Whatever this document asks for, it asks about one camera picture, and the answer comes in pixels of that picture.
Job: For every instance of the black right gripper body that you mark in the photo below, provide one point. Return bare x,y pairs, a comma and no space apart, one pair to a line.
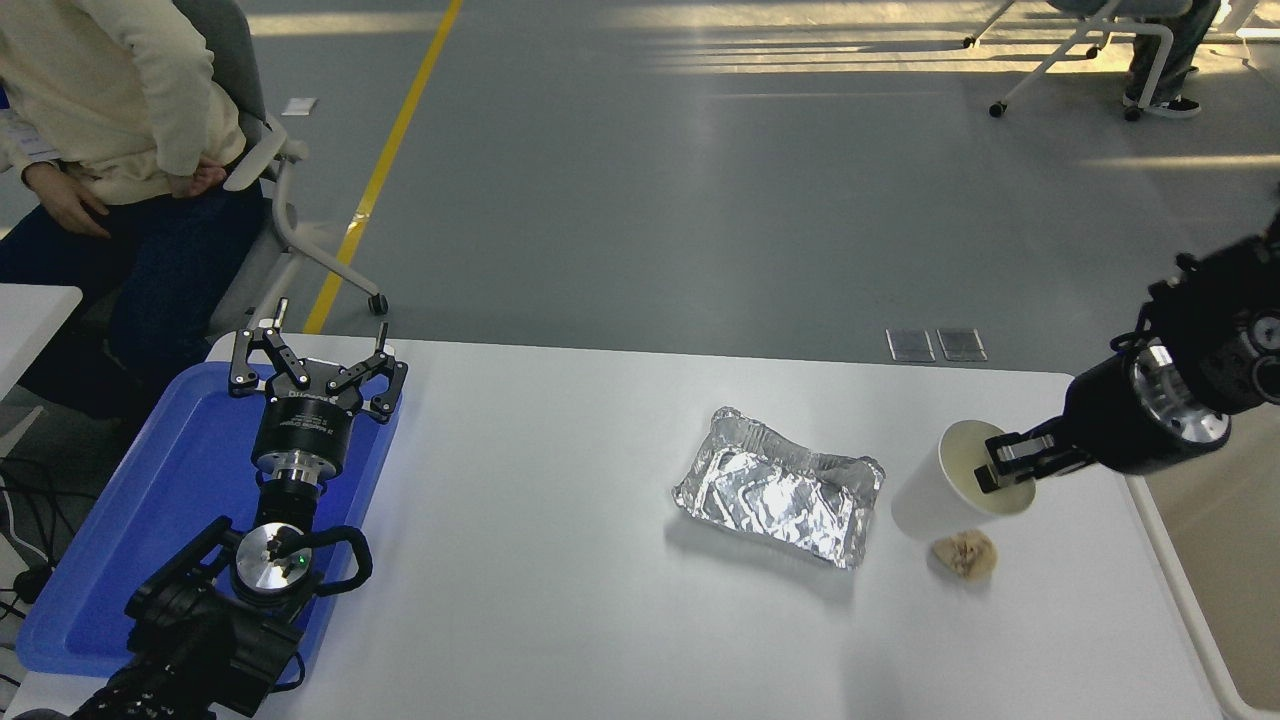
1115,420

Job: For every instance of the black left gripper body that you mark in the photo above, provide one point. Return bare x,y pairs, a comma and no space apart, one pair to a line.
300,422

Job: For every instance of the white paper cup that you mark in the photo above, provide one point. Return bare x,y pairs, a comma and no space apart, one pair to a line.
925,495

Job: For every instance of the person's left forearm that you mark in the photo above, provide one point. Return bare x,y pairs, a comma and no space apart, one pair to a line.
200,125

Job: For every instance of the person's right forearm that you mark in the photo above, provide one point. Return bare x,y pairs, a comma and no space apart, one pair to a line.
25,150

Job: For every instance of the person's left hand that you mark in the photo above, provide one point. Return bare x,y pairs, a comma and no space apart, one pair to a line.
203,180

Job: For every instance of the person's right hand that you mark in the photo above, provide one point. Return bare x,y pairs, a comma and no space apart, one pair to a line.
68,198

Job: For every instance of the crumpled tan paper ball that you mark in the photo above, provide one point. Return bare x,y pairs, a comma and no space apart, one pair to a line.
965,555

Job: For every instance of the grey white office chair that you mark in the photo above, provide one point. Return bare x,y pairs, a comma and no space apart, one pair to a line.
290,215

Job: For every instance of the blue plastic tray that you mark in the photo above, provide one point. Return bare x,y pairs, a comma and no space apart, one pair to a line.
150,500

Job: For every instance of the large pale bin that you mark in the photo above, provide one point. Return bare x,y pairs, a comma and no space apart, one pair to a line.
1230,580

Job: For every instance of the crumpled foil tray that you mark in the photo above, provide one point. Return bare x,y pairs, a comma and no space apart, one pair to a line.
770,495

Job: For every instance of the white side table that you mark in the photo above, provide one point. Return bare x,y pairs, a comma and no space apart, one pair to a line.
30,320

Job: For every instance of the person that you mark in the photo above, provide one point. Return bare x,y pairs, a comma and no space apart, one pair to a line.
90,90
1170,50

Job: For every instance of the black power plug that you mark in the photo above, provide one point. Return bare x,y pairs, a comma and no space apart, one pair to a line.
35,582

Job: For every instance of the white frame wheeled chair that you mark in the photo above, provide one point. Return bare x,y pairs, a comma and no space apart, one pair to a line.
997,108

